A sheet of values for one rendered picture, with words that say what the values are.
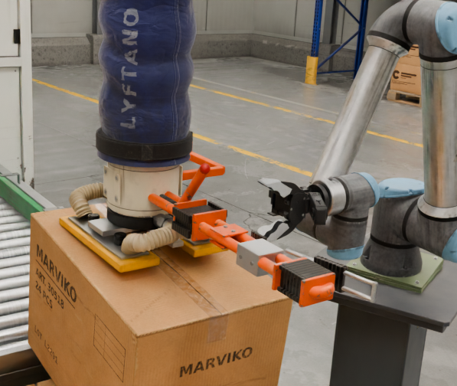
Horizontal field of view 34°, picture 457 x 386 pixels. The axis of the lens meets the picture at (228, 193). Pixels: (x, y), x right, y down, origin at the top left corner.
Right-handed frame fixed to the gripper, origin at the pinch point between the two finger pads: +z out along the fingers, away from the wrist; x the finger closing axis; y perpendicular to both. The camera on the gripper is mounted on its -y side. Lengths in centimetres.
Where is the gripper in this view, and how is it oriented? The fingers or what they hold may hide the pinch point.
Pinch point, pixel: (257, 214)
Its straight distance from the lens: 165.0
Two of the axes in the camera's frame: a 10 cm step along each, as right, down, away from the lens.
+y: -5.8, -2.8, 7.7
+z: -8.2, 1.4, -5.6
